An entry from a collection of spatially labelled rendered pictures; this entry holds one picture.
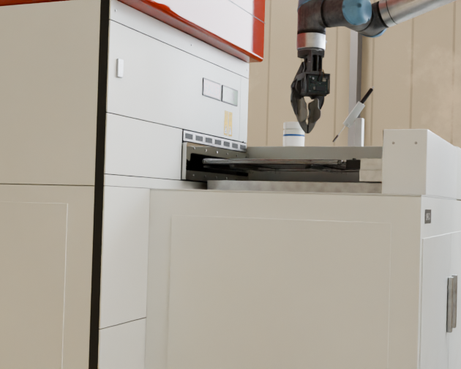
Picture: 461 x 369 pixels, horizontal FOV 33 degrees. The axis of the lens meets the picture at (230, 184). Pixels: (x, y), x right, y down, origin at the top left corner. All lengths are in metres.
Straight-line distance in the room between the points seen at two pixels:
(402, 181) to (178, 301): 0.57
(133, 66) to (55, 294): 0.53
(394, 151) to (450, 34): 2.15
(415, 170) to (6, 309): 0.94
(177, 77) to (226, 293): 0.56
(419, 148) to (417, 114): 2.12
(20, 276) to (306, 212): 0.64
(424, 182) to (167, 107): 0.65
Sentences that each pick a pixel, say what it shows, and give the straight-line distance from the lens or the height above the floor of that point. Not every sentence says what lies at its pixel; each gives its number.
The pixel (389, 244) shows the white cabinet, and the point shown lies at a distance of 1.66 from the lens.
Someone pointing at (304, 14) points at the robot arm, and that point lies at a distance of 2.10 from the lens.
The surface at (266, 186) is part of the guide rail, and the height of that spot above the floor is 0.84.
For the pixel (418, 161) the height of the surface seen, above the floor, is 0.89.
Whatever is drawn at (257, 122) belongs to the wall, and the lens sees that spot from 4.25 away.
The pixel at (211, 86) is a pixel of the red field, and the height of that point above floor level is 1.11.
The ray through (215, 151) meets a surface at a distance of 2.17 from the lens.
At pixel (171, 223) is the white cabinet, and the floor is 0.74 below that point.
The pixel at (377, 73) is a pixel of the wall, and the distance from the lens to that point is 3.95.
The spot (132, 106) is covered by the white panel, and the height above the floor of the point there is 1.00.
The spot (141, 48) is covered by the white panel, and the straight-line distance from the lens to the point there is 1.84.
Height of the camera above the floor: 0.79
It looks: 1 degrees up
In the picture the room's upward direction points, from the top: 2 degrees clockwise
